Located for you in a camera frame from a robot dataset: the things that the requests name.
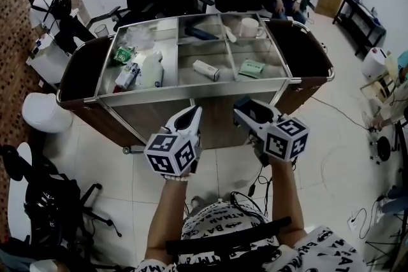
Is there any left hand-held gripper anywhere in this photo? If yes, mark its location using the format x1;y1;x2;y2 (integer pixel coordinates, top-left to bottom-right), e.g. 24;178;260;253
143;105;203;176

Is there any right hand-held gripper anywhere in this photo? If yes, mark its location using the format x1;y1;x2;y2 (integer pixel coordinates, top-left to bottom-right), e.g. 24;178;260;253
233;96;310;166

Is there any stainless steel compartment cart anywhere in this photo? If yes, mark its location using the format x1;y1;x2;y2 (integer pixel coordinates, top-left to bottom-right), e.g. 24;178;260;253
55;11;335;155

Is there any white rectangular box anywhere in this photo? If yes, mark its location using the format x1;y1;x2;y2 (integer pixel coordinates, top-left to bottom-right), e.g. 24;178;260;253
193;59;221;81

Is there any white plastic bag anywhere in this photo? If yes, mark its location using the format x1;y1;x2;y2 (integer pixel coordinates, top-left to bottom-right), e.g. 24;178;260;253
135;51;165;89

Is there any white mug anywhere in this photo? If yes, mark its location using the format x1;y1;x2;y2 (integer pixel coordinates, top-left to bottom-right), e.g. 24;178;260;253
239;17;265;39

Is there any dark blue object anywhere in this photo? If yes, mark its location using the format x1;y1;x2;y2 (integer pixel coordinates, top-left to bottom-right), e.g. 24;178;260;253
184;25;221;41

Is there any green snack packet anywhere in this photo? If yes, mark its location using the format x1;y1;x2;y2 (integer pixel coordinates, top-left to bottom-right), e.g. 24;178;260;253
113;46;136;64

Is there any clear plastic bag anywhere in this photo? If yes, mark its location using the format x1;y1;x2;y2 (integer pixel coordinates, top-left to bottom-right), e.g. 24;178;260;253
122;25;154;50

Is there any person's right forearm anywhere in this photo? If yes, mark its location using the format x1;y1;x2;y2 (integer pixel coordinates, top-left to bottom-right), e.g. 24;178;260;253
270;159;307;246

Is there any person's left forearm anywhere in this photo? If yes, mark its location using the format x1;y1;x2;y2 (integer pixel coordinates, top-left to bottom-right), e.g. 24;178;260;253
145;180;192;262

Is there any person's white printed shirt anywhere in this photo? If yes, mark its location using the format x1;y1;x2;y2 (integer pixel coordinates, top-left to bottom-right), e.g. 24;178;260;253
133;200;367;272

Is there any mesh wastebasket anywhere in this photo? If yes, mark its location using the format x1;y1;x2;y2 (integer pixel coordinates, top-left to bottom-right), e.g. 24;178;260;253
94;24;109;39

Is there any wooden stool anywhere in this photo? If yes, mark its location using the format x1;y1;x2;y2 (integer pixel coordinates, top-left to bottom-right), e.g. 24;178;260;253
360;73;395;103

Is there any white round appliance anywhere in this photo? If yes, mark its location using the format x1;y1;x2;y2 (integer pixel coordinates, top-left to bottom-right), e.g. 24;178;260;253
361;47;388;79

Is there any black round spool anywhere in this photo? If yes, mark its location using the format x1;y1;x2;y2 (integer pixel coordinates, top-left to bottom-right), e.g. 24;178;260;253
375;136;391;162

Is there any white lidded bin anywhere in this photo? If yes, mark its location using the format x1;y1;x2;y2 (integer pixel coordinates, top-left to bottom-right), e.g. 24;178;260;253
22;92;73;133

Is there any black console shelf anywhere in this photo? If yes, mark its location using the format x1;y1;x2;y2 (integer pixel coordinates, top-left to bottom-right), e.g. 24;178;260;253
332;0;386;57

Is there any white floor socket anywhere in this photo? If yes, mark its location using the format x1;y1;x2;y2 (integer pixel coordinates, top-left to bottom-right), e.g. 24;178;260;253
347;216;361;232

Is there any white rectangular table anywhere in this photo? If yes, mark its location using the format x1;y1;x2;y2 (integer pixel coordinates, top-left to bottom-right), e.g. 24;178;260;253
25;34;73;85

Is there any black office chair with gear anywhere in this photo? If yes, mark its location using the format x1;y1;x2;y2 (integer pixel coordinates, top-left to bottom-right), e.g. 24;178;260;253
0;145;124;265

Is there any black backpack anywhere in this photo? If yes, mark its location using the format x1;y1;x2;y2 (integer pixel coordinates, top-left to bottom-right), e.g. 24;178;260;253
47;0;73;18

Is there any white round table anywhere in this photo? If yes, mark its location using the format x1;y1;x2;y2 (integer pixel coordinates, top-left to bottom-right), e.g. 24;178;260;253
6;141;36;240

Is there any white beaded bracelet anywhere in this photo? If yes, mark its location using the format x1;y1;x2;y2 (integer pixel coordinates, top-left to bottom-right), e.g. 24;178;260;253
164;173;192;183

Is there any black adapter cable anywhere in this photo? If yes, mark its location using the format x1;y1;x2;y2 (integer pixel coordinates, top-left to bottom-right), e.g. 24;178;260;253
247;162;275;211

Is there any thin black floor cable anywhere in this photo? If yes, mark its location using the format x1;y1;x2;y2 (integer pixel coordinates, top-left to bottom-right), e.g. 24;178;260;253
309;95;370;131

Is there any black chest harness strap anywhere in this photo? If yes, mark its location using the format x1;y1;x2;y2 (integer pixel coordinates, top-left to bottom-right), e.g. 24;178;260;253
165;216;293;272

